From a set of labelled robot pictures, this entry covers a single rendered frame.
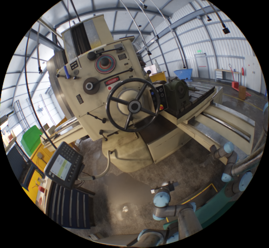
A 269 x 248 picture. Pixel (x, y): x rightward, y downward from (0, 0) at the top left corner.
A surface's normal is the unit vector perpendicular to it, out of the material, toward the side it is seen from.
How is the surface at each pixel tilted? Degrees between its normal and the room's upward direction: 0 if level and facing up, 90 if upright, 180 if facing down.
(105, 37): 90
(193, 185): 0
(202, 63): 90
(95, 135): 90
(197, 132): 0
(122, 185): 0
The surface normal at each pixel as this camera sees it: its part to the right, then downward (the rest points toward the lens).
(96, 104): 0.28, 0.35
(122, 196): -0.33, -0.84
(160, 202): -0.40, -0.55
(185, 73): -0.65, 0.54
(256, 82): -0.90, 0.42
